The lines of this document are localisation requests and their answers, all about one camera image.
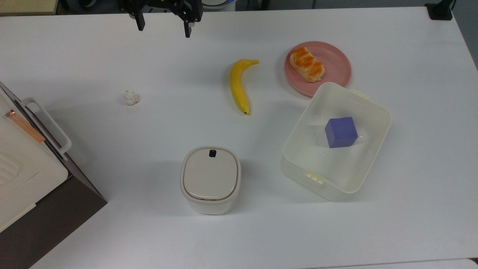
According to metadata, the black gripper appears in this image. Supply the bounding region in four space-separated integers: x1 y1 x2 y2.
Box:
118 0 204 38

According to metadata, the orange glazed bread loaf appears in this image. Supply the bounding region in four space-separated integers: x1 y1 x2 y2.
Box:
290 46 325 83

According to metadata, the pink plate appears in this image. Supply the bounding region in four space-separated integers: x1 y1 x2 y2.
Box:
284 41 352 98

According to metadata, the yellow banana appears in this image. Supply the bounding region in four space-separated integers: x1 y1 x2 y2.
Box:
229 59 260 115

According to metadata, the beige side table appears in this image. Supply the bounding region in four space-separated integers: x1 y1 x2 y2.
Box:
0 0 60 16

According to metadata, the white lidded trash bin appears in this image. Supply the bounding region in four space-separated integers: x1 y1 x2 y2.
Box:
180 146 242 215

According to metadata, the orange strip tag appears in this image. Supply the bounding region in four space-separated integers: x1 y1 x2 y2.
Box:
4 109 46 144

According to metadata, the translucent white plastic box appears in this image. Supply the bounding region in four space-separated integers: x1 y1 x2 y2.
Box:
280 82 392 202

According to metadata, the purple cube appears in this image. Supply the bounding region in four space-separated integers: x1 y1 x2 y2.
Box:
325 117 359 149

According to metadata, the dark brown drawer cabinet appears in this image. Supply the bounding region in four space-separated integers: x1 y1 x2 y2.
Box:
0 81 108 269

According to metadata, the white drawer handle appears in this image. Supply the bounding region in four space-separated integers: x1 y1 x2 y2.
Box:
21 98 72 161

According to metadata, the cream storage box with handles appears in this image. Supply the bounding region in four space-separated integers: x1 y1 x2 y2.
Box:
0 90 69 233

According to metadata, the black clamp mount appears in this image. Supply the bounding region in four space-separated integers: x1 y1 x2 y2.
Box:
425 0 457 21

